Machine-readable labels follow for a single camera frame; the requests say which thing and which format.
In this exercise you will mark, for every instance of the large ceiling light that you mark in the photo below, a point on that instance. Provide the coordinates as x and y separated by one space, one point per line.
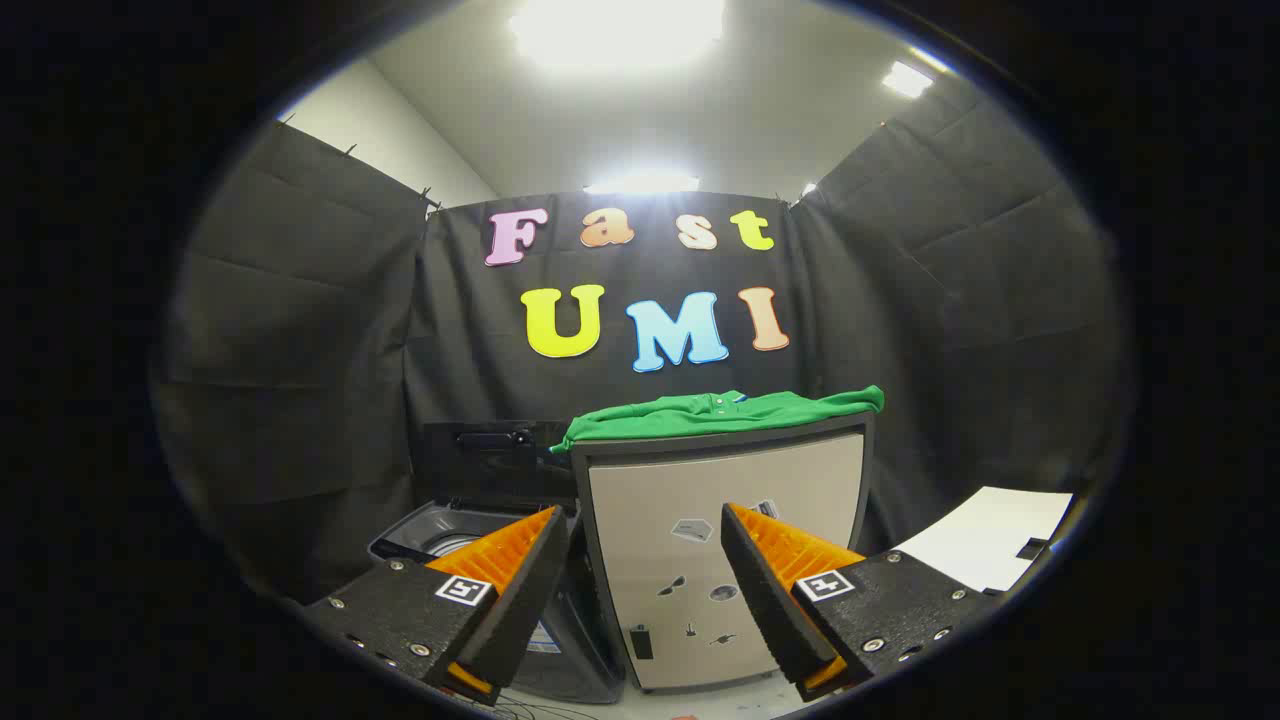
615 30

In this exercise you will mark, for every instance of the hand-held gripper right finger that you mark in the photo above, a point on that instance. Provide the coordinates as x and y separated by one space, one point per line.
765 590

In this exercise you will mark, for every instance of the green polo shirt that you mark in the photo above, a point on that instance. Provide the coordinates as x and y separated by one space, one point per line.
720 412

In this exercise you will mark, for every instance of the black backdrop cloth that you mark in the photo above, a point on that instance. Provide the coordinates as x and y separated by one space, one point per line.
300 350

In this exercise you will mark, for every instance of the ceiling light behind backdrop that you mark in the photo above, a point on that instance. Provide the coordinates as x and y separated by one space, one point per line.
640 184

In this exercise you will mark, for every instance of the dark grey washing machine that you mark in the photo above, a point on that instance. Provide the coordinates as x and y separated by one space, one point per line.
580 660

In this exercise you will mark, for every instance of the grey cabinet with dark frame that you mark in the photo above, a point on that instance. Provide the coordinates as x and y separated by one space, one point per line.
650 490

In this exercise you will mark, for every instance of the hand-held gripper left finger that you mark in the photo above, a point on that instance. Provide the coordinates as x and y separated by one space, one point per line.
520 590

